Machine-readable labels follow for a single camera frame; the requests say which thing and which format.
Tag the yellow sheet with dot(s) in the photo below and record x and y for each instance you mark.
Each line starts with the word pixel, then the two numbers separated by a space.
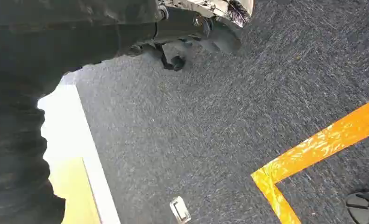
pixel 74 194

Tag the yellow floor tape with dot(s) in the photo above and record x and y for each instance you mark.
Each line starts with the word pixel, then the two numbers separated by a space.
pixel 320 147

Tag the white table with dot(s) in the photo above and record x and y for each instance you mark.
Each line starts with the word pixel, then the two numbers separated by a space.
pixel 67 123

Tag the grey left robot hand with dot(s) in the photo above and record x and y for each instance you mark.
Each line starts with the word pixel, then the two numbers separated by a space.
pixel 63 28

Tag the ribbed grey left arm sleeve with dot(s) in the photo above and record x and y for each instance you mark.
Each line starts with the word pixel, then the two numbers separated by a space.
pixel 14 160

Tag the small white floor plate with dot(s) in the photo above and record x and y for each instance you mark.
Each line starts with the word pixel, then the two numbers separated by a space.
pixel 180 210

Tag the black wheeled base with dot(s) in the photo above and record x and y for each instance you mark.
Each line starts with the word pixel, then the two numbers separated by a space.
pixel 367 205

